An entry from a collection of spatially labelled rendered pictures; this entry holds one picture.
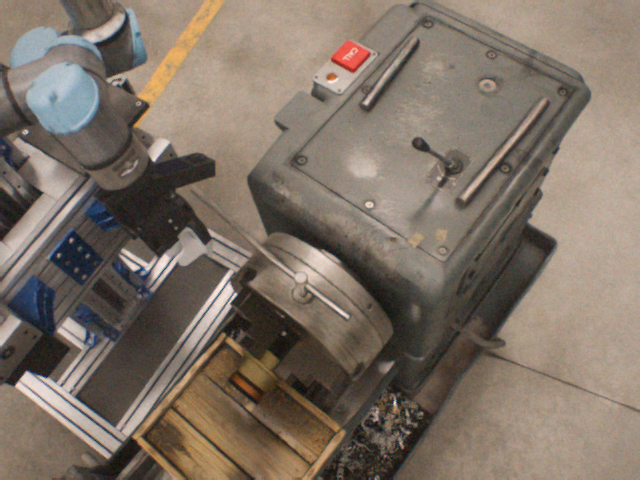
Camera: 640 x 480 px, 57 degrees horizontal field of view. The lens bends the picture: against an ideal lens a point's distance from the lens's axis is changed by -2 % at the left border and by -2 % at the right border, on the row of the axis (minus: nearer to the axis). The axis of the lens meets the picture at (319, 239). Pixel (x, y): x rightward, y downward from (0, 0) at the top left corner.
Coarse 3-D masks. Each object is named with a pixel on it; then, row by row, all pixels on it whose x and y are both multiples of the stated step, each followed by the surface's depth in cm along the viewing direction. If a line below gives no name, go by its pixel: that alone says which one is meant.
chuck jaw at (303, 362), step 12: (300, 348) 112; (312, 348) 112; (288, 360) 112; (300, 360) 111; (312, 360) 111; (324, 360) 110; (276, 372) 111; (288, 372) 111; (300, 372) 110; (312, 372) 110; (324, 372) 109; (336, 372) 109; (288, 384) 112; (324, 384) 110; (336, 384) 110
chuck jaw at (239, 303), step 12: (252, 276) 109; (240, 300) 109; (252, 300) 109; (240, 312) 109; (252, 312) 109; (264, 312) 110; (240, 324) 112; (252, 324) 109; (264, 324) 111; (276, 324) 112; (252, 336) 110; (264, 336) 111; (276, 336) 113; (252, 348) 110; (264, 348) 112
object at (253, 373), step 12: (240, 360) 113; (252, 360) 111; (264, 360) 112; (276, 360) 112; (240, 372) 111; (252, 372) 110; (264, 372) 110; (240, 384) 109; (252, 384) 110; (264, 384) 110; (276, 384) 113; (252, 396) 110
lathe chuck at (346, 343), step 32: (256, 256) 113; (288, 256) 107; (256, 288) 105; (288, 288) 104; (320, 288) 104; (288, 320) 106; (320, 320) 102; (352, 320) 105; (320, 352) 111; (352, 352) 106; (352, 384) 115
